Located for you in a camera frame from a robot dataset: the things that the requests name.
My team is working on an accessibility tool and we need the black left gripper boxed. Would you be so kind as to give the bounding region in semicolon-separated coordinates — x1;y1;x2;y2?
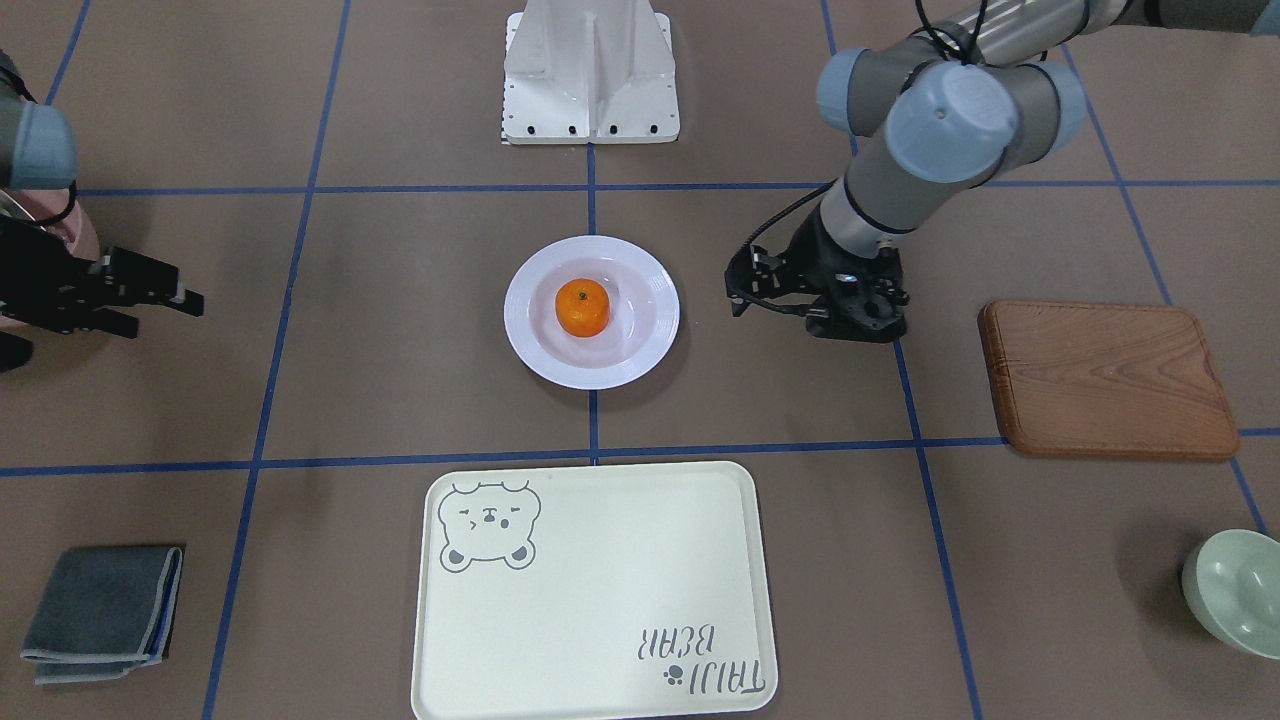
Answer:
724;210;910;345

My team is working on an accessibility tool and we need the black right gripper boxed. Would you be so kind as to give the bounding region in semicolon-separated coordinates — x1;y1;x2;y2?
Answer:
1;217;205;340

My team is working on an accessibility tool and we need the orange mandarin fruit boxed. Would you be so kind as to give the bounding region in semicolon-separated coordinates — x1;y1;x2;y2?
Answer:
554;278;611;338

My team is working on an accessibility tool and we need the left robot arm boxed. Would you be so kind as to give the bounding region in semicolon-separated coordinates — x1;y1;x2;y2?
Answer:
724;1;1277;343

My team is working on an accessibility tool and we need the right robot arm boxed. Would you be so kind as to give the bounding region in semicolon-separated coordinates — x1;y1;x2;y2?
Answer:
1;55;205;340

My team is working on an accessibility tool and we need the cream bear tray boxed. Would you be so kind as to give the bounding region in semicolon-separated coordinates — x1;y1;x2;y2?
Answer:
410;461;780;719

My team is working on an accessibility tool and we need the pink bowl with ice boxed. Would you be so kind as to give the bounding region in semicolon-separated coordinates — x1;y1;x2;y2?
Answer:
3;190;101;310

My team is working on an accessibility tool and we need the white round plate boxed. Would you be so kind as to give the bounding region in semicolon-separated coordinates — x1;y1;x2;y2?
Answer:
503;234;681;389

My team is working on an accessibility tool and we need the folded grey cloth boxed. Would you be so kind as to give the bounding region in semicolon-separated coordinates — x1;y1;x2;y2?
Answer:
20;544;186;685

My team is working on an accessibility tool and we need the light green bowl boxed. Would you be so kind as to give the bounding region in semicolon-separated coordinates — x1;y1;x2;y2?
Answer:
1180;529;1279;660

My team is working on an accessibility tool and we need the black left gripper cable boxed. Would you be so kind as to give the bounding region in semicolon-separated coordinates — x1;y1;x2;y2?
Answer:
728;0;991;291

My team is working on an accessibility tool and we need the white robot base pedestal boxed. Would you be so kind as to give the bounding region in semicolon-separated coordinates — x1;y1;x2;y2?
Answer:
500;1;681;146

